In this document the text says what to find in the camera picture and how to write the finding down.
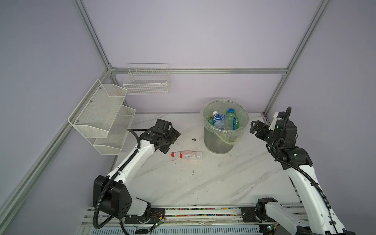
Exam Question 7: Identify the clear bottle blue cap sideways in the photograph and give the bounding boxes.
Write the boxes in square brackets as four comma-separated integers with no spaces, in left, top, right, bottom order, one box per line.
[225,108,240,130]

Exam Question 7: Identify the clear bottle red white label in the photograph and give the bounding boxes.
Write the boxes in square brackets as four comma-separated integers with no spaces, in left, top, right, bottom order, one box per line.
[171,151,203,159]

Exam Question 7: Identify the clear bottle blue label angled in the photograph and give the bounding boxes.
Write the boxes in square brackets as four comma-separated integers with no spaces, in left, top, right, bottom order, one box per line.
[212,111,226,130]

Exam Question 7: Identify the green bottle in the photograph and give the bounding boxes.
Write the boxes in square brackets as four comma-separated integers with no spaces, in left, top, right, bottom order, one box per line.
[208,117,214,126]

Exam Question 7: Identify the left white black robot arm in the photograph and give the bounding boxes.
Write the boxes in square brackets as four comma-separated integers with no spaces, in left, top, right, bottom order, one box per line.
[93,128,181,223]

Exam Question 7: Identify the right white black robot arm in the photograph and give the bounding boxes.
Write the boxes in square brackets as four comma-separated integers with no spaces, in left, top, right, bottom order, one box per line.
[250,120,354,235]

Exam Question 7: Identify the translucent green bin liner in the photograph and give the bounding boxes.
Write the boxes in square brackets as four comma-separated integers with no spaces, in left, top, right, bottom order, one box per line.
[200,99,249,145]

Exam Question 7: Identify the grey mesh waste bin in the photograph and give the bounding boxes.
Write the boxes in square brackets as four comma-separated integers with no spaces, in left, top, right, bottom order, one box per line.
[201,116,234,154]

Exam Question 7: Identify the lower white mesh shelf basket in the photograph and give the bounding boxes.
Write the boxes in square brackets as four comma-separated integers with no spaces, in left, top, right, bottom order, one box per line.
[94,105,136,155]

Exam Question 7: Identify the white mesh shelf basket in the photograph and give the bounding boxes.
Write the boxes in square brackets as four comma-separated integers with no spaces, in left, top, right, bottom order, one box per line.
[94,105,136,155]
[68,80,127,139]

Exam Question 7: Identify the upper white mesh shelf basket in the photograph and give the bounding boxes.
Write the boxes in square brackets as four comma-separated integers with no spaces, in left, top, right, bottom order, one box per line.
[68,80,127,139]

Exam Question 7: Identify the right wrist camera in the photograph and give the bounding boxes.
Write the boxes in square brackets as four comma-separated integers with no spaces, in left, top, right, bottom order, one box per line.
[269,110,291,131]

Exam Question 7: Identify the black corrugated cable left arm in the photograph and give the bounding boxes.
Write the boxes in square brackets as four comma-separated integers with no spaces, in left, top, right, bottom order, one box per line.
[92,128,147,235]

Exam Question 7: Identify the white wire wall basket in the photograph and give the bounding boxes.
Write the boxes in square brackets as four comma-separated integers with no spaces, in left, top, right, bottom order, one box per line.
[123,63,170,95]

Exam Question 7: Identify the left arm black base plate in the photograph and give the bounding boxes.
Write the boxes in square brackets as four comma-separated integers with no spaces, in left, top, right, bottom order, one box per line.
[122,208,165,224]

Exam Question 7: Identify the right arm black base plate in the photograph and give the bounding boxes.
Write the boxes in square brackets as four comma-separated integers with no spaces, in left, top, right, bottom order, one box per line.
[240,206,276,223]

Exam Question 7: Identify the aluminium front rail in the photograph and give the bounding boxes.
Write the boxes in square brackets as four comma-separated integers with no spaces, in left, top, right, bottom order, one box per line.
[77,204,332,235]

